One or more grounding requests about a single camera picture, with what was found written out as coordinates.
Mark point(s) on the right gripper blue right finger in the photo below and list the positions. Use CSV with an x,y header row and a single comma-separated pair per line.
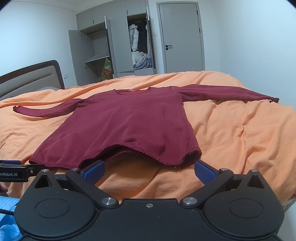
x,y
215,181

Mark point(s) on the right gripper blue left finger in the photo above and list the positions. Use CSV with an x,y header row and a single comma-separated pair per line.
x,y
84,180

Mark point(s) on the maroon long sleeve shirt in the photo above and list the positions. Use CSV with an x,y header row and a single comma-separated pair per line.
x,y
151,121

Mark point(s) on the blue clothing of operator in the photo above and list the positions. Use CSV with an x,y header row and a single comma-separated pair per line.
x,y
9,230

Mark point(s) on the white folded clothes pile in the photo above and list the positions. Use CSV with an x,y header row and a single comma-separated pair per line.
x,y
138,57

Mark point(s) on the blue patterned pillow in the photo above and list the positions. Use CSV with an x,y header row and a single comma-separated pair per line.
x,y
48,88

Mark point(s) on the brown beige bed headboard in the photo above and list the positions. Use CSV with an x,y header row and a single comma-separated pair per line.
x,y
31,78

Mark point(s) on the colourful fruit print bag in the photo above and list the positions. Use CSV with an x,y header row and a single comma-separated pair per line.
x,y
107,70

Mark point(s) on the blue striped folded cloth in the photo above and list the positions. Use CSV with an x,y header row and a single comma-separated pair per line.
x,y
147,63

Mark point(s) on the black hanging garment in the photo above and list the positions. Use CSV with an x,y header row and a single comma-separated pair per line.
x,y
142,36

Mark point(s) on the grey room door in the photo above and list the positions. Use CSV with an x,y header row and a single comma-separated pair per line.
x,y
180,27

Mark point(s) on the grey built-in wardrobe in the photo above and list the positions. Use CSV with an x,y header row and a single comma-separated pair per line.
x,y
103,32

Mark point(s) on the white hanging jacket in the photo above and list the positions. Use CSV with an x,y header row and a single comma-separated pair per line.
x,y
133,36

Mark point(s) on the white wall socket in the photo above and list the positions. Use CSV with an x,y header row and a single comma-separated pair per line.
x,y
66,75

